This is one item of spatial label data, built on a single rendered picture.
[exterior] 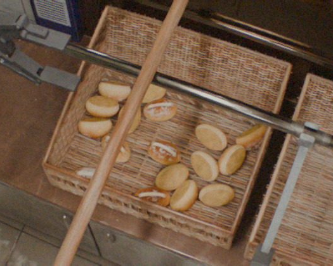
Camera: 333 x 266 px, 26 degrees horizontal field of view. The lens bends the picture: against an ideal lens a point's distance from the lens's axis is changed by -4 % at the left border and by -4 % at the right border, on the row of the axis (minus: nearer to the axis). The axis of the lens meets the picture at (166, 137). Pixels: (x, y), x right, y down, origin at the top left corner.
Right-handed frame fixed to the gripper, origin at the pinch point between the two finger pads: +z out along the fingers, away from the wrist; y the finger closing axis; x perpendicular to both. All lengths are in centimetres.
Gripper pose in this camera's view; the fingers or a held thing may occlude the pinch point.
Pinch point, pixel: (66, 63)
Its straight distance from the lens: 122.2
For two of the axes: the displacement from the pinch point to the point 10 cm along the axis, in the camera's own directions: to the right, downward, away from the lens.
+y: 0.2, 4.2, 9.1
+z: 9.3, 3.3, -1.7
